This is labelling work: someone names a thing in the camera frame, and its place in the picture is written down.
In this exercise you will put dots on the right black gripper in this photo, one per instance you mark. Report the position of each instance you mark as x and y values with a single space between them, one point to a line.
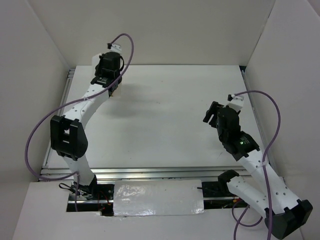
213 113

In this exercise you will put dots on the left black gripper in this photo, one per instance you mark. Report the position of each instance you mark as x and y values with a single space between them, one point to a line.
104 81

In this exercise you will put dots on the white plastic bin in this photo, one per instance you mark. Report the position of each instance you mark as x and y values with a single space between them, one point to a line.
94 62

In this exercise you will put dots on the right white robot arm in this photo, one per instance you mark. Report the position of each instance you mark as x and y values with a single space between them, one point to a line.
282 210

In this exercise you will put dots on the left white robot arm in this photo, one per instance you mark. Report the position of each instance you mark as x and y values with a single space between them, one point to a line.
67 131

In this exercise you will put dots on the shiny white tape sheet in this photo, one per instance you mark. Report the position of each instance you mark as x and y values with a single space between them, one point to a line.
158 198

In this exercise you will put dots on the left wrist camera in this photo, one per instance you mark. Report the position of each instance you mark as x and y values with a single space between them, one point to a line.
116 48

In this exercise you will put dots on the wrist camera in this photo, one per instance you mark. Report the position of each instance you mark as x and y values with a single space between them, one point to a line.
235 102
116 48

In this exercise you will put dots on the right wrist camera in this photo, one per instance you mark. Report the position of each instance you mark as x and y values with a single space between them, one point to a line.
235 102

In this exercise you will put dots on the aluminium rail frame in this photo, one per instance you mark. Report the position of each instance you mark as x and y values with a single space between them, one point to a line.
154 129

